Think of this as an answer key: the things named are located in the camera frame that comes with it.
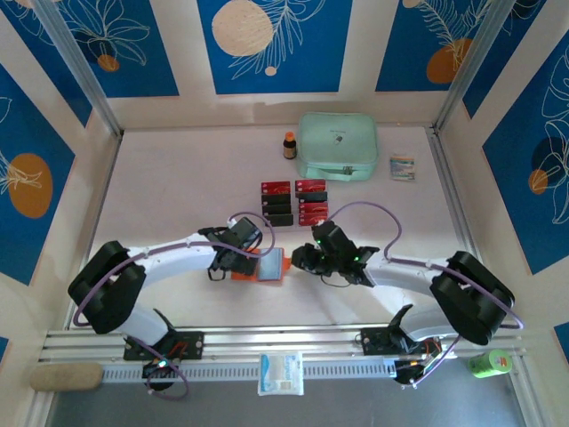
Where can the orange card holder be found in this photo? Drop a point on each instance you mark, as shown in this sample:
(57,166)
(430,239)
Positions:
(271,267)

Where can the red and black packets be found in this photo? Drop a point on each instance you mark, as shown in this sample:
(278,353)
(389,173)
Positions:
(311,228)

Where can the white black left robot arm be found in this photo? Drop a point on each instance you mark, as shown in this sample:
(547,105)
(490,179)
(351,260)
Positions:
(178,258)

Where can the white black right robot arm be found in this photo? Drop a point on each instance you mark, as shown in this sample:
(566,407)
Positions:
(400,276)

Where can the black credit card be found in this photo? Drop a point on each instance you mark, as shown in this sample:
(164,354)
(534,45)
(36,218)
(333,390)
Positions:
(277,209)
(279,220)
(276,199)
(312,197)

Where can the brown bottle orange cap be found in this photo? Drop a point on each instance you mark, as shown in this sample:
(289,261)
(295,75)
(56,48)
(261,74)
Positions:
(289,149)

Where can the white blue gauze pack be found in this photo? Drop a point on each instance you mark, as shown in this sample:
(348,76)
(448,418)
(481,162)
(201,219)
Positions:
(281,373)

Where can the small white blue packet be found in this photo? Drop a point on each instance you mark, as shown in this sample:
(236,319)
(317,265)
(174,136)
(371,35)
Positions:
(403,167)

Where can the mint green zipper pouch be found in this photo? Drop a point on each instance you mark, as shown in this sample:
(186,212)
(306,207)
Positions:
(338,133)

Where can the beige foam pad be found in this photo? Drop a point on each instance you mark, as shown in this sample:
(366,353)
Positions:
(66,376)

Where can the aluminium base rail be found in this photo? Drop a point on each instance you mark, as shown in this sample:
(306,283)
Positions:
(284,340)

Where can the aluminium side rail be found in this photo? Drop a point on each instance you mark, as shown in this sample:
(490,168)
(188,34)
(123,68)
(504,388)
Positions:
(449,178)
(106,178)

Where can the aluminium frame post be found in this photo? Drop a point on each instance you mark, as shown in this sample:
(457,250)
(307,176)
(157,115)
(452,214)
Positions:
(471,66)
(75,58)

